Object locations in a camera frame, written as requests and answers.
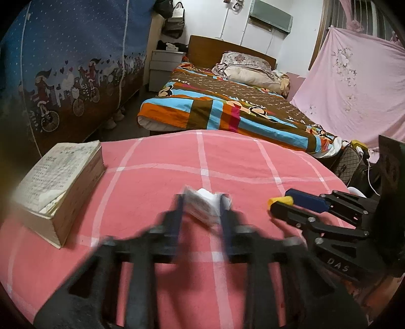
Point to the wooden bed headboard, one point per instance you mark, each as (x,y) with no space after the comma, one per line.
(205,50)

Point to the white slipper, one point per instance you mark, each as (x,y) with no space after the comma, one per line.
(119,115)
(110,124)

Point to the hanging dark handbag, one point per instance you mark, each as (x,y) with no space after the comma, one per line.
(175,22)

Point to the bed with colourful blanket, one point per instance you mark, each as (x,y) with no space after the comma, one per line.
(227,104)

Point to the brown patterned bag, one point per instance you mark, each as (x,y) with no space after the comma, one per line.
(348,163)

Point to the green covered wall unit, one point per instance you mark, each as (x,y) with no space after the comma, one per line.
(270,17)

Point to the beige wooden cabinet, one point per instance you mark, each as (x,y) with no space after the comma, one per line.
(153,47)

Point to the yellow power strip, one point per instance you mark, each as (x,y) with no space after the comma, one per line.
(359,145)

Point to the red basin with white rim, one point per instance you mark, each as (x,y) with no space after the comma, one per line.
(357,191)

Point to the blue printed fabric wardrobe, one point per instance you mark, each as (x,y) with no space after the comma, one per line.
(63,47)

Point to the beige pillow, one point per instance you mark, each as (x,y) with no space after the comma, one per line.
(253,79)

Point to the thick old book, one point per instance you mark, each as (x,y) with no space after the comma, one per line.
(60,189)

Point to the yellow plastic piece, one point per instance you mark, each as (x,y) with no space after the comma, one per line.
(280,201)

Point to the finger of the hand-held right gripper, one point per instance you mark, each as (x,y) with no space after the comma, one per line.
(291,215)
(307,201)

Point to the barred window with wooden frame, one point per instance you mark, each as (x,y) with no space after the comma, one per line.
(373,15)

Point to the black handbag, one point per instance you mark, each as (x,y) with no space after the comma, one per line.
(163,6)

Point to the white nightstand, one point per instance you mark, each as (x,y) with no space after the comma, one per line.
(164,68)

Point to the pink checked cloth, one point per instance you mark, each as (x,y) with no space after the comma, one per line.
(142,177)

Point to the pink hanging sheet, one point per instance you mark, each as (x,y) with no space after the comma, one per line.
(357,88)

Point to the floral pillow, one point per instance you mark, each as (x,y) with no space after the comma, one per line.
(243,61)

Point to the black items with tissue box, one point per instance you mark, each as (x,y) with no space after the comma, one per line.
(171,46)

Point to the pink curtain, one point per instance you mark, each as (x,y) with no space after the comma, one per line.
(349,14)

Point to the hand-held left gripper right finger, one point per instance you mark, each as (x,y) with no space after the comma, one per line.
(226,218)

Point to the wall photos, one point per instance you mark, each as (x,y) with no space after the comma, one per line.
(235,4)

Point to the white paper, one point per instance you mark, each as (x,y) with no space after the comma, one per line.
(202,204)

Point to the yellowish crumpled fabric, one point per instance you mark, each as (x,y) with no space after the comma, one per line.
(281,83)

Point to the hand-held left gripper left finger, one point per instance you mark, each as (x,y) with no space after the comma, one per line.
(178,218)

